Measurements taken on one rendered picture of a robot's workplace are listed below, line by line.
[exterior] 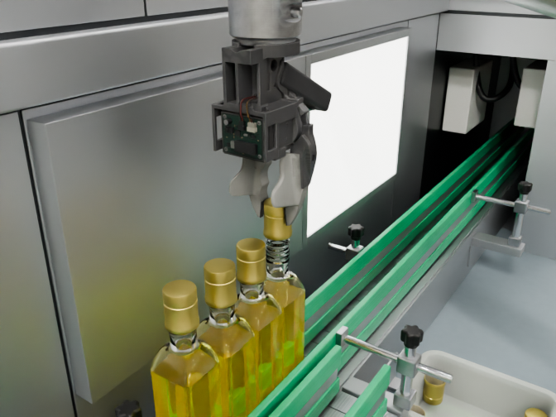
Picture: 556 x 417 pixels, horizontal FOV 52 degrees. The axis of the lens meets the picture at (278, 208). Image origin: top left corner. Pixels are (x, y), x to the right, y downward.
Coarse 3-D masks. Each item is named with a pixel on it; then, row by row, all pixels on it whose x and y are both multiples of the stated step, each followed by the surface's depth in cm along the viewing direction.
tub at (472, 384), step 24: (432, 360) 99; (456, 360) 97; (456, 384) 98; (480, 384) 95; (504, 384) 93; (528, 384) 91; (432, 408) 96; (456, 408) 96; (480, 408) 96; (504, 408) 94; (528, 408) 92; (552, 408) 88
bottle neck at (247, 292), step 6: (240, 282) 67; (240, 288) 68; (246, 288) 67; (252, 288) 67; (258, 288) 67; (240, 294) 68; (246, 294) 67; (252, 294) 67; (258, 294) 67; (264, 294) 69; (252, 300) 67
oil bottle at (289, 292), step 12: (288, 276) 73; (264, 288) 72; (276, 288) 71; (288, 288) 72; (300, 288) 74; (288, 300) 71; (300, 300) 74; (288, 312) 72; (300, 312) 75; (288, 324) 73; (300, 324) 76; (288, 336) 74; (300, 336) 77; (288, 348) 74; (300, 348) 77; (288, 360) 75; (300, 360) 78; (288, 372) 76
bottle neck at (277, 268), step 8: (272, 240) 72; (288, 240) 71; (272, 248) 70; (280, 248) 70; (288, 248) 71; (272, 256) 71; (280, 256) 71; (288, 256) 72; (272, 264) 71; (280, 264) 71; (288, 264) 72; (272, 272) 72; (280, 272) 72; (288, 272) 73
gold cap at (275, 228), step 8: (264, 208) 69; (272, 208) 68; (280, 208) 68; (264, 216) 69; (272, 216) 68; (280, 216) 68; (264, 224) 70; (272, 224) 69; (280, 224) 69; (264, 232) 70; (272, 232) 69; (280, 232) 69; (288, 232) 70; (280, 240) 69
